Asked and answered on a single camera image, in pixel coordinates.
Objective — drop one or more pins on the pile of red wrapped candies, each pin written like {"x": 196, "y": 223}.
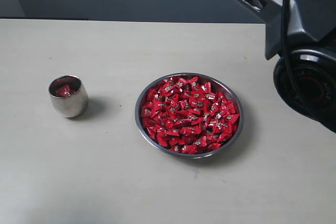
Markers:
{"x": 187, "y": 116}

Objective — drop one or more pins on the shiny steel cup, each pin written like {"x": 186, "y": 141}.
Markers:
{"x": 74, "y": 105}

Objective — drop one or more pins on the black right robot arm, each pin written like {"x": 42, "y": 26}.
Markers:
{"x": 302, "y": 34}

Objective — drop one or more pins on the round steel plate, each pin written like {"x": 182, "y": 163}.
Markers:
{"x": 219, "y": 86}

